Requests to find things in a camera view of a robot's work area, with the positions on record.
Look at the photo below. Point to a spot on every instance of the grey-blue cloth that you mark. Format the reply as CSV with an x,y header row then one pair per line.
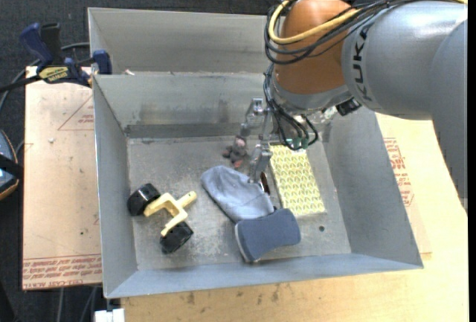
x,y
234,194

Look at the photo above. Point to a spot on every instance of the yellow patterned flat packet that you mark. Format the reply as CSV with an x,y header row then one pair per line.
x,y
299,183

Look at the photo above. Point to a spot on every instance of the grey metal bin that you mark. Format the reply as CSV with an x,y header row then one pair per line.
x,y
167,235

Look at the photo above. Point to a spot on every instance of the brown and grey toy animal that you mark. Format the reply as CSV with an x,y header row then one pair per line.
x,y
237,151

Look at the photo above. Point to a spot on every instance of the brown cardboard board, red print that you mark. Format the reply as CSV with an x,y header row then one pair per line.
x,y
59,183

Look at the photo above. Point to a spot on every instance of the black cylinder on white bracket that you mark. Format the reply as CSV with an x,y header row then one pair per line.
x,y
348,107

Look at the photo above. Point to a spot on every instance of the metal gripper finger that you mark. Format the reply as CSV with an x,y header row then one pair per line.
x,y
260,160
255,110

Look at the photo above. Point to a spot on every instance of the cream bracket with black wheels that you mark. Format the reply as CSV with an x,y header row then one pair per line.
x,y
169,206

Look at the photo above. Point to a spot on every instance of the dark brown curved piece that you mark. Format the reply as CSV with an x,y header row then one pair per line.
x,y
265,183

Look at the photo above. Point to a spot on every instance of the blue-grey sponge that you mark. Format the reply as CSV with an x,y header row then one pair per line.
x,y
267,233

